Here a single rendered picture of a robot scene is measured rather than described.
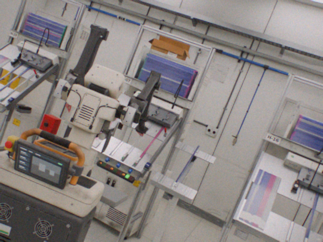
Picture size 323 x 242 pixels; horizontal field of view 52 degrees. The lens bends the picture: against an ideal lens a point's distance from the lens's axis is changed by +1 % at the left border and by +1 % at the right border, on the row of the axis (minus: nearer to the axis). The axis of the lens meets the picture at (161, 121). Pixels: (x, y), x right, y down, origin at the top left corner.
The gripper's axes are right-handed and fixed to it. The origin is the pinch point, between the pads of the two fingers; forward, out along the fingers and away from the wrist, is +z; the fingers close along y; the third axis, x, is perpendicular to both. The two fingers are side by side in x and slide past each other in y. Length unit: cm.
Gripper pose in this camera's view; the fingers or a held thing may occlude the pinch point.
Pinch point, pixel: (141, 135)
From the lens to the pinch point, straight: 286.6
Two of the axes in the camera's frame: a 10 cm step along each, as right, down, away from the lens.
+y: -8.7, -3.8, 3.0
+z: -0.5, 6.9, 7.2
